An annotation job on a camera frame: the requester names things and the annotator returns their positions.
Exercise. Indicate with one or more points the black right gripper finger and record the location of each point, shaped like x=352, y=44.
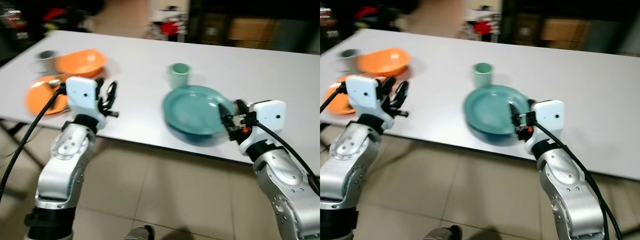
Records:
x=528, y=107
x=515, y=116
x=225, y=116
x=241, y=107

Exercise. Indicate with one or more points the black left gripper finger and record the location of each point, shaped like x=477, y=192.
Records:
x=386, y=90
x=403, y=92
x=112, y=92
x=101, y=90

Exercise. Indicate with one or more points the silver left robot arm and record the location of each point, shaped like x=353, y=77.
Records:
x=345, y=165
x=65, y=160

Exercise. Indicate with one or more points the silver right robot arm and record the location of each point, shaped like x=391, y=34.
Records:
x=287, y=195
x=570, y=195

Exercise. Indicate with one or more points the green plate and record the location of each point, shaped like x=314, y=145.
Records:
x=490, y=107
x=192, y=110

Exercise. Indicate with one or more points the orange bowl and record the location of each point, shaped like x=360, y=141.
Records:
x=382, y=61
x=80, y=62

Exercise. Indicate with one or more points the grey mug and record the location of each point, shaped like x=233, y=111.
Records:
x=349, y=60
x=47, y=62

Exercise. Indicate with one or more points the orange plate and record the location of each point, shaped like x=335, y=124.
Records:
x=42, y=100
x=337, y=102

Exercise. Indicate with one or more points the green mug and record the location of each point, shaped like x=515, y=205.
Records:
x=483, y=76
x=179, y=77

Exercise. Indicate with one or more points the brown cardboard box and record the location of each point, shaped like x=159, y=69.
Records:
x=565, y=30
x=252, y=30

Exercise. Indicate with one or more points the red and yellow toy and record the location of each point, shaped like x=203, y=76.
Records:
x=366, y=12
x=55, y=14

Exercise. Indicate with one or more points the dark wooden shelf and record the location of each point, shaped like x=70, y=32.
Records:
x=520, y=25
x=210, y=25

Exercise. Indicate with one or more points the red cloth item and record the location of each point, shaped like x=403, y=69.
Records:
x=484, y=27
x=170, y=27

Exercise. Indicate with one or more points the grey robot foot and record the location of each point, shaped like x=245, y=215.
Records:
x=442, y=234
x=139, y=234

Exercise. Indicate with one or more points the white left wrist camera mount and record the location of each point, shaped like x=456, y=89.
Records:
x=362, y=95
x=81, y=95

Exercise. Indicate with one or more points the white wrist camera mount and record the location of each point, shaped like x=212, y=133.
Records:
x=362, y=95
x=270, y=117
x=550, y=117
x=81, y=95

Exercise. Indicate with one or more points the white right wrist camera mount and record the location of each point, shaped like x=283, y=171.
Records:
x=270, y=117
x=550, y=117

